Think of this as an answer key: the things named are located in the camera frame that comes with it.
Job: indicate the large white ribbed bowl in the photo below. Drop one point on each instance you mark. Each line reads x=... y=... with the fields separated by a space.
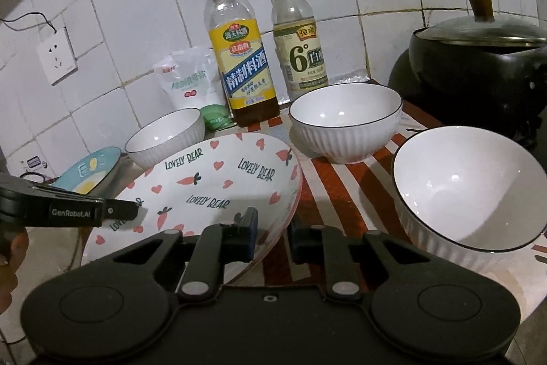
x=461 y=185

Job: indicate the clear vinegar bottle yellow cap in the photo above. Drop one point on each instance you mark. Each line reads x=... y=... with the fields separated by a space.
x=299 y=53

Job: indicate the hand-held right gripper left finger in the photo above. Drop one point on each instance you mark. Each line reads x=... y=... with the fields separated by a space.
x=247 y=230

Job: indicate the white salt bag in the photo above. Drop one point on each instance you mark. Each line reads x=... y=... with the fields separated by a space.
x=188 y=82

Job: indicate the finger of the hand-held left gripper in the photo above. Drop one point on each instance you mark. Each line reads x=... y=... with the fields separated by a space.
x=122 y=209

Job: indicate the white wall socket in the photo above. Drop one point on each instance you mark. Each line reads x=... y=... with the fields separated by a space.
x=55 y=57

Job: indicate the cooking wine bottle yellow label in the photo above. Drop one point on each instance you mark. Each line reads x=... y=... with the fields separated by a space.
x=239 y=61

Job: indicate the green packet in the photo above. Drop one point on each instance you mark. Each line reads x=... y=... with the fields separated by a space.
x=216 y=117

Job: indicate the person's left hand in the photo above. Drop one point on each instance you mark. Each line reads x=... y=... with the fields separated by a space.
x=10 y=275

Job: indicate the white plate with carrot print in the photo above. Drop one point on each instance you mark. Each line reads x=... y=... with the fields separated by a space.
x=205 y=185

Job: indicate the black wok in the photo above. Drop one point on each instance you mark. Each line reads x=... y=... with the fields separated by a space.
x=470 y=78

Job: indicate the striped table cloth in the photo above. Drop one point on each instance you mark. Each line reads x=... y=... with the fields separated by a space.
x=342 y=194

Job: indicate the glass wok lid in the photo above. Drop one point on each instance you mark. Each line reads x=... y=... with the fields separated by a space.
x=483 y=27

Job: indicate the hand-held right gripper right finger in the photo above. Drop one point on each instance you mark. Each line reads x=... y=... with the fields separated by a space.
x=299 y=243

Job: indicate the small white ribbed bowl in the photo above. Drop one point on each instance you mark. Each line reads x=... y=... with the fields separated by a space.
x=166 y=134

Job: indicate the blue plate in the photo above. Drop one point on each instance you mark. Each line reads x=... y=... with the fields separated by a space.
x=92 y=168

